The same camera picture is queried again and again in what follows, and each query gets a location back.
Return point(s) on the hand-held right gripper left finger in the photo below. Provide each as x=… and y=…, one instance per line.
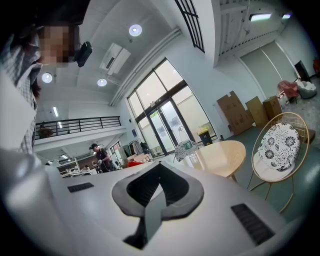
x=120, y=197

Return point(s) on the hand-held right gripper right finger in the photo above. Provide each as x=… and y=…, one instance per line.
x=195, y=197

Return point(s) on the round wooden table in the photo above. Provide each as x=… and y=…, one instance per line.
x=220, y=157

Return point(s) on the clear green-label water bottle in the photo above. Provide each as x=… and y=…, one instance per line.
x=188, y=147

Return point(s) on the clothes rack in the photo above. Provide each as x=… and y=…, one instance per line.
x=138, y=147

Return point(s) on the black yellow-lid trash bin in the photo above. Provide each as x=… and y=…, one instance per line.
x=205, y=137

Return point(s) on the white seat cushion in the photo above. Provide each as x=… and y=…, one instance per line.
x=265, y=172

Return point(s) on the black metal railing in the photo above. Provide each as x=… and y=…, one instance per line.
x=193, y=25
x=80, y=125

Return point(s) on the glass entrance door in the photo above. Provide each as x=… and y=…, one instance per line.
x=165, y=120

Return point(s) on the small brown cardboard sheet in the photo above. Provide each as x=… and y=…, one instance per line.
x=257, y=112

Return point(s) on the round ceiling light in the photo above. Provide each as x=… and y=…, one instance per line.
x=102, y=82
x=47, y=77
x=135, y=30

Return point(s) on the brown cardboard box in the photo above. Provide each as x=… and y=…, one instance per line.
x=272, y=107

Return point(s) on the white ceiling air conditioner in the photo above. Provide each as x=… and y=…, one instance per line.
x=115, y=58

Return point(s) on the pink chair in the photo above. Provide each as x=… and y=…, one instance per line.
x=287, y=90

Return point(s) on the grey roller blind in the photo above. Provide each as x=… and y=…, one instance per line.
x=267, y=70

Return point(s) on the white beanbag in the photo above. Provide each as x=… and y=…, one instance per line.
x=307, y=89

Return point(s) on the person's plaid shirt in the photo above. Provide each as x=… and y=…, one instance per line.
x=22, y=67

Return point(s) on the person's head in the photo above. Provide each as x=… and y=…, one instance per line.
x=56, y=45

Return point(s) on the black monitor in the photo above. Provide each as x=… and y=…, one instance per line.
x=302, y=71

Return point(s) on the long tube light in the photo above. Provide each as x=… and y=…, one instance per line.
x=260, y=17

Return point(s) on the short tube light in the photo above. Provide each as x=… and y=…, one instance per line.
x=286, y=16

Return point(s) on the black head-mounted camera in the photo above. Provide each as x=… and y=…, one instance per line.
x=83, y=53

